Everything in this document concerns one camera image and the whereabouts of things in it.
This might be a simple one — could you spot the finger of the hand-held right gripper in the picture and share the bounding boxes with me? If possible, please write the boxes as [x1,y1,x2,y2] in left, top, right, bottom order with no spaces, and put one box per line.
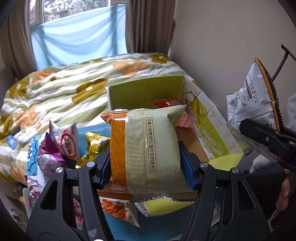
[239,118,296,171]

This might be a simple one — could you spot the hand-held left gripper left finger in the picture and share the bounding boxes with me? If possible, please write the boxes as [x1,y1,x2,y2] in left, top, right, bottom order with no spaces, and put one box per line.
[25,146,116,241]

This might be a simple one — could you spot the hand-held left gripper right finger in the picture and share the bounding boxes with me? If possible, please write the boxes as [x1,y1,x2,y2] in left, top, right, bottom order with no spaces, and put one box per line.
[178,141,271,241]

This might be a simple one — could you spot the silver snack packet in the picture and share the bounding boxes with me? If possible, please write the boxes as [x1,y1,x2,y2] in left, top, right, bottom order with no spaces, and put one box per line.
[225,58,285,149]

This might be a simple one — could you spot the green and orange snack packet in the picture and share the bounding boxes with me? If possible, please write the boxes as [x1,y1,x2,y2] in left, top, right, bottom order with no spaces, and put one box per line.
[97,104,197,202]

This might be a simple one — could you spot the green and white cardboard box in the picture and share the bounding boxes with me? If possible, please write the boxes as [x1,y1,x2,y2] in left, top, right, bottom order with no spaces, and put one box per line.
[107,75,244,167]

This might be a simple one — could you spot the person's right hand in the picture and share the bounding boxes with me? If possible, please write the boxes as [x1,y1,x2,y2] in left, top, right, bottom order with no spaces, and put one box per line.
[276,170,293,211]

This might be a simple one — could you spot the yellow snack packet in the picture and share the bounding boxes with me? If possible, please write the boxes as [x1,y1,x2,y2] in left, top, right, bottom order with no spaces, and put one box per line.
[76,132,111,168]

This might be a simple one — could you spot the red and white snack packet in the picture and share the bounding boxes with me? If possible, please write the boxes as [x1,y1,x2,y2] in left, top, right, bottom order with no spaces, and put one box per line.
[50,120,80,161]

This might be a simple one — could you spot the light green snack packet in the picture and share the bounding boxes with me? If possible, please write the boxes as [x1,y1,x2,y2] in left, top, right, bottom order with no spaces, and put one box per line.
[135,196,196,217]

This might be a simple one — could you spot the orange striped snack packet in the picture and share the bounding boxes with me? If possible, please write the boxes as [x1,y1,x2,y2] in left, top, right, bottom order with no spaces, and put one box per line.
[100,197,140,227]

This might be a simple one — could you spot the purple snack packet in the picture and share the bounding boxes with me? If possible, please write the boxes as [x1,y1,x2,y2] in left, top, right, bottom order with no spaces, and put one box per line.
[38,132,67,172]

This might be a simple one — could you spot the pile of snack packets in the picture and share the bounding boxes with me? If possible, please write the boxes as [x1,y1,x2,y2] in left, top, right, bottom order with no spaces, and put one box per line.
[148,98,196,129]

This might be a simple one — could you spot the blue patterned mat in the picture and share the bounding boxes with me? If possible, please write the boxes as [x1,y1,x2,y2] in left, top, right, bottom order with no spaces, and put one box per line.
[26,125,222,241]

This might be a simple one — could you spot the pink snack packet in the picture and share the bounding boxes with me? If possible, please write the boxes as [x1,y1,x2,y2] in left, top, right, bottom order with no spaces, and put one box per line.
[24,175,47,216]

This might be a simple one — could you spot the floral quilt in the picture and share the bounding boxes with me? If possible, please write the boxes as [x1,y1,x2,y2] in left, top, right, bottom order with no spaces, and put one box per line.
[0,53,185,186]

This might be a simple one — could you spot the blue tag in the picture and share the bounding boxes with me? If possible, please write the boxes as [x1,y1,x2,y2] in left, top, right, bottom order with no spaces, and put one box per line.
[6,136,18,149]

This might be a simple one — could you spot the light blue window cloth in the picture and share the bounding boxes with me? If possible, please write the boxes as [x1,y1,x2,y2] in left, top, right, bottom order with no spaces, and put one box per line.
[30,5,127,70]

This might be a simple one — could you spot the beige curtain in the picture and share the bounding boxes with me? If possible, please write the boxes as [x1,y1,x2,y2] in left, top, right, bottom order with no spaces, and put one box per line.
[125,0,176,56]
[0,0,38,77]

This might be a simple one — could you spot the window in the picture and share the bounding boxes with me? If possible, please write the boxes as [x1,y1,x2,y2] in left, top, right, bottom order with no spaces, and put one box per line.
[29,0,126,26]

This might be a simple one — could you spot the black cable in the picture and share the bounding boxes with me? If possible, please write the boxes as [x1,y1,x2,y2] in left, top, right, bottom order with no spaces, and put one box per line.
[272,44,296,80]

